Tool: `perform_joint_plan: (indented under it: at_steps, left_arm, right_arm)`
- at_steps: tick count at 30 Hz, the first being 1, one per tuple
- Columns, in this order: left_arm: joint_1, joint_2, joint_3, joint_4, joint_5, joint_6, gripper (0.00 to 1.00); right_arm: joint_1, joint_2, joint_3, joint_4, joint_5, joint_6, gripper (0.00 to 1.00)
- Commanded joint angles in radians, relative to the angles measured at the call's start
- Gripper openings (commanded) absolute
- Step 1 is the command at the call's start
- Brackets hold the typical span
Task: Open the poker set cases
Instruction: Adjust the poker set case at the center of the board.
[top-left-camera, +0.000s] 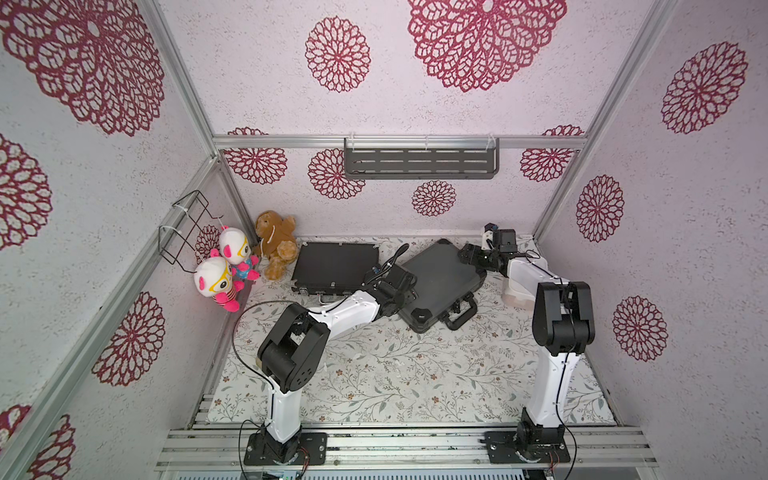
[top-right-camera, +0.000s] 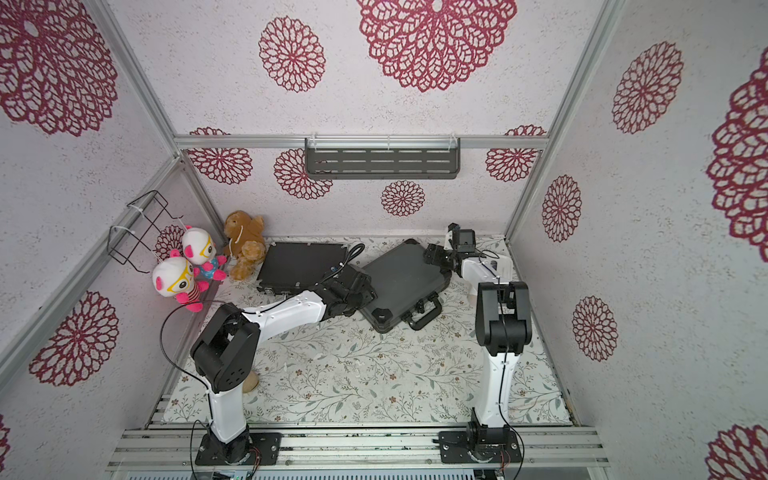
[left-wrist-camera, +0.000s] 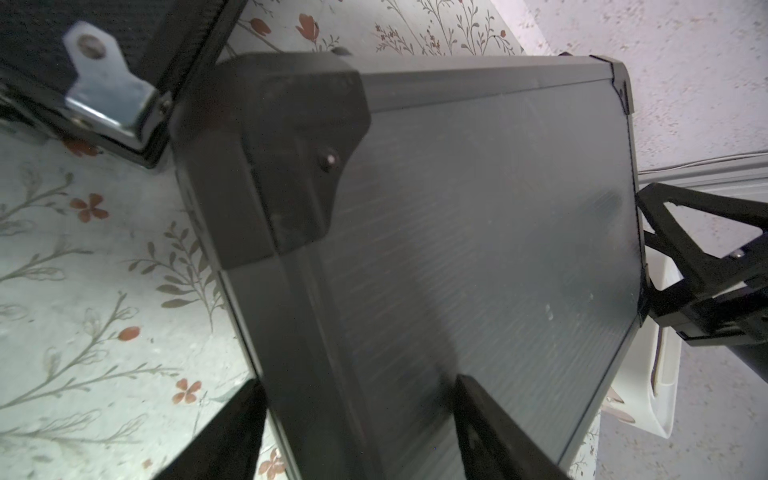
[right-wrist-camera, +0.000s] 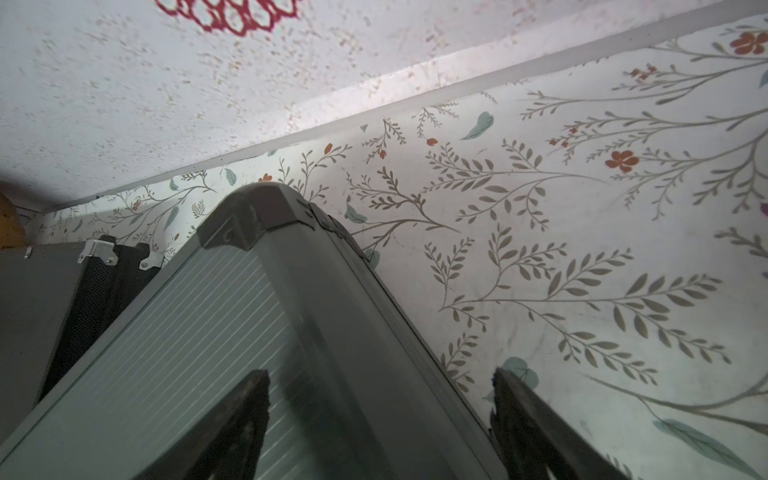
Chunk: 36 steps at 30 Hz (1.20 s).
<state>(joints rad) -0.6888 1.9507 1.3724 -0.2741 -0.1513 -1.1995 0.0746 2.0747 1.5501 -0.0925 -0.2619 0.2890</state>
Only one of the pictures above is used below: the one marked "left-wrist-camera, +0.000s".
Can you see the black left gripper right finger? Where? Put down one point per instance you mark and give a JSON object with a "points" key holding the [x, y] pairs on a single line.
{"points": [[492, 445]]}

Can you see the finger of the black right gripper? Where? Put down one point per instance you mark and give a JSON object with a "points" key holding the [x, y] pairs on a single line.
{"points": [[718, 301]]}

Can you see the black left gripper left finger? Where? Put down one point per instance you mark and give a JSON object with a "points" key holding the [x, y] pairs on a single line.
{"points": [[228, 447]]}

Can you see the grey poker case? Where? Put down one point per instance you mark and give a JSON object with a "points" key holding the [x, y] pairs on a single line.
{"points": [[380, 226]]}

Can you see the black poker case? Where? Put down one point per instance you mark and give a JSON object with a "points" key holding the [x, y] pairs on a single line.
{"points": [[107, 73]]}

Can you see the floral table mat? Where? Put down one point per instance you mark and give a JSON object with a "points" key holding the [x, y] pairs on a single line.
{"points": [[116, 347]]}

